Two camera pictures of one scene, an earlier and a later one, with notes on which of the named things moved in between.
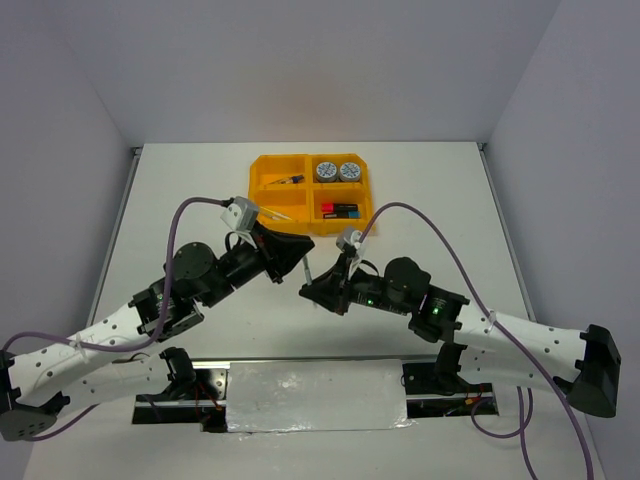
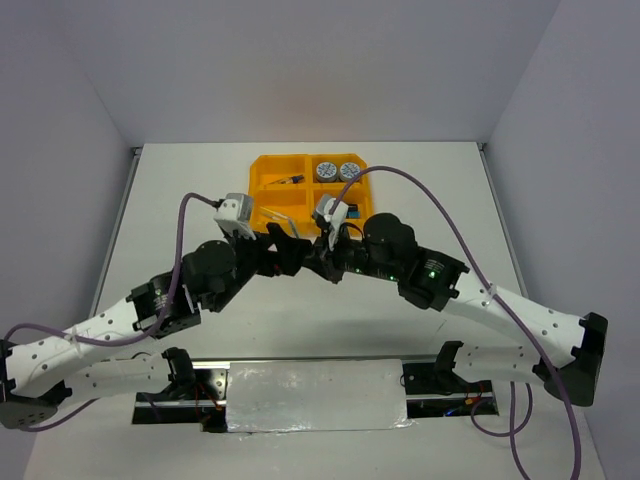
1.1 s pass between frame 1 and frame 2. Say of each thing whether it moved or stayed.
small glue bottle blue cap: stayed
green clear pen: moved
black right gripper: moved
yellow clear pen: stayed
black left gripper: stayed
